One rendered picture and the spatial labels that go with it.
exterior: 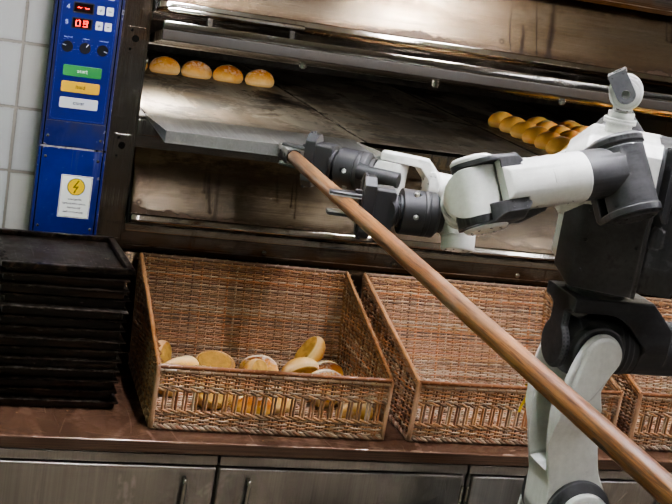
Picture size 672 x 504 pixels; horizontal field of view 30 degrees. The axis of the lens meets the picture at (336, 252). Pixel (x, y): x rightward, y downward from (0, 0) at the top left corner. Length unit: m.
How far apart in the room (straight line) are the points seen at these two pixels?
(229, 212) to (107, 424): 0.68
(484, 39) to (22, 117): 1.18
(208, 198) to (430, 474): 0.88
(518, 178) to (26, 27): 1.36
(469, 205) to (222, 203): 1.14
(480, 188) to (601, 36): 1.37
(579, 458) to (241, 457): 0.74
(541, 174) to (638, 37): 1.40
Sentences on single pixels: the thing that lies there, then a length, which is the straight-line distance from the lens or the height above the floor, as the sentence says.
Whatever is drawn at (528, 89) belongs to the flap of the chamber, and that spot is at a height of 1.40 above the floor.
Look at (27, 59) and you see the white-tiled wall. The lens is 3.05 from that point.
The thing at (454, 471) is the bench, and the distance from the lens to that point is 2.99.
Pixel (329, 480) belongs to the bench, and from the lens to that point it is 2.89.
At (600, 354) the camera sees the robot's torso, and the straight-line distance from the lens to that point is 2.51.
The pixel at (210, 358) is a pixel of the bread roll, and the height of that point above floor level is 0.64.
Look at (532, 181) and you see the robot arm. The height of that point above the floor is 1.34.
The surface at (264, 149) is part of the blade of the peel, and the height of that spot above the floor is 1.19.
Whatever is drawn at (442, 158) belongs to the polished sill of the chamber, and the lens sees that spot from 3.32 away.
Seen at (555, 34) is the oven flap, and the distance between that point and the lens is 3.39.
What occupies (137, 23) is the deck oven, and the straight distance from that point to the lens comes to 3.07.
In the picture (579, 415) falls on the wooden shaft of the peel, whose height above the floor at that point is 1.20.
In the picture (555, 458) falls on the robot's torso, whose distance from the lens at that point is 2.60.
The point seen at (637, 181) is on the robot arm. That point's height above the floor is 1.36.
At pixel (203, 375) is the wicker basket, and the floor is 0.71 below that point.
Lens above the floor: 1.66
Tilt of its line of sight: 14 degrees down
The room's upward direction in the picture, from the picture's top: 10 degrees clockwise
